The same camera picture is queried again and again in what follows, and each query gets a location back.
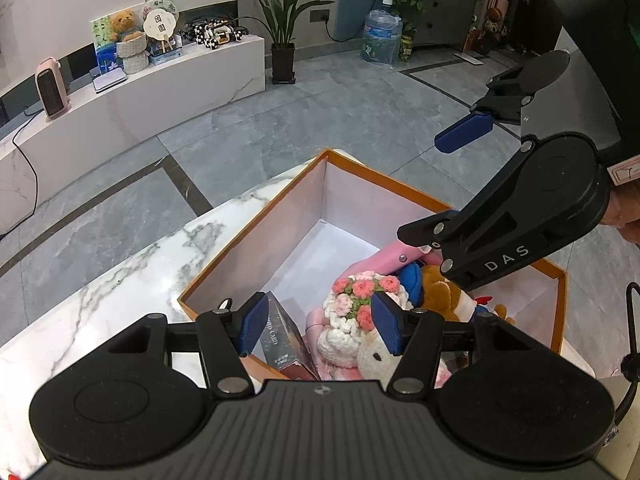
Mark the blue water bottle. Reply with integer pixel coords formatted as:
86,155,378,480
361,9,403,67

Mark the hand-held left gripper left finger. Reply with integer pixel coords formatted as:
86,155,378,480
106,291,269,397

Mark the pink space heater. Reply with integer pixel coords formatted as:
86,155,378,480
35,57,72,122

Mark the white marble tv bench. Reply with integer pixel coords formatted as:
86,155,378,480
0,35,266,211

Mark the black cable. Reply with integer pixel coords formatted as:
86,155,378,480
612,282,640,431
12,120,41,236

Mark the potted green plant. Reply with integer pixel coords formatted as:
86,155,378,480
227,0,336,86

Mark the crochet bunny with flowers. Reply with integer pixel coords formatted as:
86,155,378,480
317,271,448,388

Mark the person's right hand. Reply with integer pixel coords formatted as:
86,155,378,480
602,182,640,246

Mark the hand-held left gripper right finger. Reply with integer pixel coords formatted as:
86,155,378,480
371,291,532,397

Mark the round paper fan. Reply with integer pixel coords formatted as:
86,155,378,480
142,0,180,53

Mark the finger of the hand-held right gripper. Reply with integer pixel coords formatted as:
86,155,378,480
396,141,541,281
434,60,540,154

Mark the pink fabric pouch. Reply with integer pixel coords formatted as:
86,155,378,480
305,259,388,382

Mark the dark grey cabinet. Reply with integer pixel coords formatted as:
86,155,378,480
415,0,483,48

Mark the brown teddy bear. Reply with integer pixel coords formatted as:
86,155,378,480
110,9,146,43

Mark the blue flat box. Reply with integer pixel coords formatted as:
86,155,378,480
149,45,183,66

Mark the dark card box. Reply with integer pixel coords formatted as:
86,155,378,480
260,291,321,381

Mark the orange cardboard box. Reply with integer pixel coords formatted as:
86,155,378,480
177,148,568,381

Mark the brown bear plush blue outfit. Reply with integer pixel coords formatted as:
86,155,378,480
399,262,516,326

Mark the painted picture panel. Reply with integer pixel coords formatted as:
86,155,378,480
90,12,126,77

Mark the black and white checked toy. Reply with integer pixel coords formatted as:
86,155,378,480
179,17,249,51

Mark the white laptop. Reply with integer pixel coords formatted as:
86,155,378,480
92,69,127,95

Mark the teddy bear in basket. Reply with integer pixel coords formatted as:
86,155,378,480
116,35,151,75

